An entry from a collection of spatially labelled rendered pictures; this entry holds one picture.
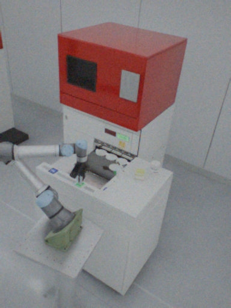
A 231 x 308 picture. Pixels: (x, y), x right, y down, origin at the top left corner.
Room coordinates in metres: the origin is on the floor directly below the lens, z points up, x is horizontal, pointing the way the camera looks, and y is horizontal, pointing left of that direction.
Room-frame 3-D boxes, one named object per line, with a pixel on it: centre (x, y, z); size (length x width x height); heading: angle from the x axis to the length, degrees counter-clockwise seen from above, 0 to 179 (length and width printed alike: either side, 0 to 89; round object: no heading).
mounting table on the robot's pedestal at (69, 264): (1.33, 0.29, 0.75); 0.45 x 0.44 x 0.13; 159
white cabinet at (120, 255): (1.92, 0.09, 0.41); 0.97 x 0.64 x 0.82; 60
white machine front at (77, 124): (2.34, 0.16, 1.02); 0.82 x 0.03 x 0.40; 60
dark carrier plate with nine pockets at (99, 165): (2.09, 0.08, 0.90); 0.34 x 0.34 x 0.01; 60
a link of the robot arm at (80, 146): (1.72, 0.23, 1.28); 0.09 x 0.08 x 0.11; 103
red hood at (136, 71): (2.61, 0.00, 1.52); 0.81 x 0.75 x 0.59; 60
